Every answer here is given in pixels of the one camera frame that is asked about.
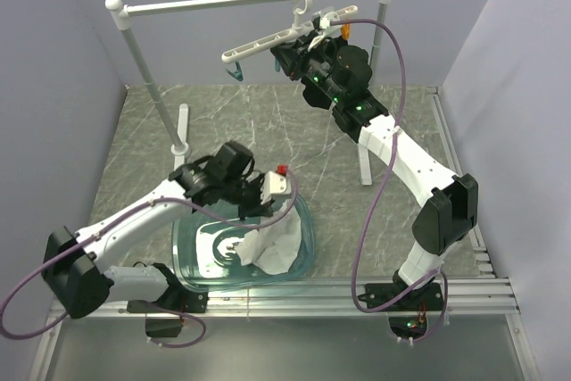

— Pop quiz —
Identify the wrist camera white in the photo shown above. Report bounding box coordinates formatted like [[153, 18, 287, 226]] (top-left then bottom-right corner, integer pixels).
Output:
[[261, 164, 293, 203], [308, 11, 341, 51]]

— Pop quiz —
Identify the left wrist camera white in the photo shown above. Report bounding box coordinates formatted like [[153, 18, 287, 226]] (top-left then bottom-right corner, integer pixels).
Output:
[[261, 164, 293, 203]]

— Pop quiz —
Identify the white plastic clip hanger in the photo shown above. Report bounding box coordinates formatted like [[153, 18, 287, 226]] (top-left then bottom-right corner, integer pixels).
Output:
[[221, 0, 359, 63]]

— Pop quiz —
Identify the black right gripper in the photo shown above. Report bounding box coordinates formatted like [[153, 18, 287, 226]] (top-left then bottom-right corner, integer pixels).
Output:
[[269, 31, 345, 105]]

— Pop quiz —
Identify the aluminium rail frame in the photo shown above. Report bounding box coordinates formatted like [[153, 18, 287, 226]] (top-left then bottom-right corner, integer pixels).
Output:
[[35, 84, 540, 380]]

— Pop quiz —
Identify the silver white clothes rack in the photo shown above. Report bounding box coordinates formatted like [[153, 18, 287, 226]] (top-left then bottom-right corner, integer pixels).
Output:
[[105, 0, 392, 165]]

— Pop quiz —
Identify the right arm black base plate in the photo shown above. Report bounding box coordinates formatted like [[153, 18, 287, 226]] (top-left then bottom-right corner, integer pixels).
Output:
[[364, 280, 449, 340]]

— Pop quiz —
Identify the teal transparent plastic basin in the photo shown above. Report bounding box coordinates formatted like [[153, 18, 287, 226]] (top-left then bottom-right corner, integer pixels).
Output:
[[171, 196, 315, 292]]

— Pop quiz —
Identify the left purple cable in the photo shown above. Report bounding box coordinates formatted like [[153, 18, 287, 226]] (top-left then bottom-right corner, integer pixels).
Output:
[[0, 169, 299, 348]]

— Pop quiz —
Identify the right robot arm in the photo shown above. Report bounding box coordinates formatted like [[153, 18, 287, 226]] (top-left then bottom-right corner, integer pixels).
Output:
[[270, 37, 478, 310]]

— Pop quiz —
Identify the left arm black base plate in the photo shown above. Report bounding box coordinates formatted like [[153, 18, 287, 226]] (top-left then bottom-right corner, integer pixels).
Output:
[[127, 289, 209, 348]]

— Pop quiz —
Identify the white underwear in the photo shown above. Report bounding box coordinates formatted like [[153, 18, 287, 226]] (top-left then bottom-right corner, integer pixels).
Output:
[[236, 208, 302, 276]]

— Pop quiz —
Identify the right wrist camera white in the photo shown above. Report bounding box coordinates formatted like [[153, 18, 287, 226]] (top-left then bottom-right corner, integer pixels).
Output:
[[308, 11, 341, 51]]

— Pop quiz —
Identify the orange plastic clip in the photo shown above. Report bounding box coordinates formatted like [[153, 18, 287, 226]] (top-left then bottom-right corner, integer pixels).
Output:
[[341, 24, 351, 40]]

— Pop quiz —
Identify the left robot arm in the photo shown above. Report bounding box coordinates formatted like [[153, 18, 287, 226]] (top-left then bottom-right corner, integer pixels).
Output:
[[41, 141, 293, 319]]

